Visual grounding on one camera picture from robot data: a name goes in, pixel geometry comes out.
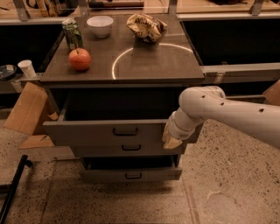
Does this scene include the dark grey drawer cabinet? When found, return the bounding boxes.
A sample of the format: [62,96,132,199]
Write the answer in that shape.
[39,13,206,123]

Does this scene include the brown cardboard box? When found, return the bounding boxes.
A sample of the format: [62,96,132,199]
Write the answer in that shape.
[4,82,59,150]

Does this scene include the grey drawer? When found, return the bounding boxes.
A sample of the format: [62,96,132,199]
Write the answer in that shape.
[80,155,182,183]
[71,144,186,158]
[43,96,167,149]

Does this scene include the black pole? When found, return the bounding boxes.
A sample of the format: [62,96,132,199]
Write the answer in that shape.
[0,155,32,224]

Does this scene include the green soda can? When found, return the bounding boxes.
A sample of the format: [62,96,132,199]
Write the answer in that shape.
[62,17,83,51]

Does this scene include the white bowl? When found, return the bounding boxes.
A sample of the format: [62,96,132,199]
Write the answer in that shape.
[87,16,114,38]

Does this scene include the grey bottom drawer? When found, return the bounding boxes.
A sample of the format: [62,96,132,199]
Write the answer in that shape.
[80,155,182,183]

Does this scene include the crumpled chip bag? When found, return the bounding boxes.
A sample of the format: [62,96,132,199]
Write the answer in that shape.
[126,14,167,43]

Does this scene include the grey top drawer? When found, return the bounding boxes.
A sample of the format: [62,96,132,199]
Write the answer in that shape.
[43,96,167,149]

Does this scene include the black round dish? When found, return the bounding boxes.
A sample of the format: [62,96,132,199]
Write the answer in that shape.
[0,65,17,81]

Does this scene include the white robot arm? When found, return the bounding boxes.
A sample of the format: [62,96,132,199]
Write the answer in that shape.
[162,86,280,150]

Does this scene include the cardboard box at right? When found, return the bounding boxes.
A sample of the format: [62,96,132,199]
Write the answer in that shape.
[262,80,280,106]

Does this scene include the white paper cup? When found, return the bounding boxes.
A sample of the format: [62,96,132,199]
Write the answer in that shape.
[17,59,36,78]

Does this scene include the grey middle drawer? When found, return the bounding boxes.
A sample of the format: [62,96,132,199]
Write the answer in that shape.
[71,144,186,158]

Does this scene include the red apple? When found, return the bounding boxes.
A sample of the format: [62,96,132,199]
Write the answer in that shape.
[68,48,91,71]

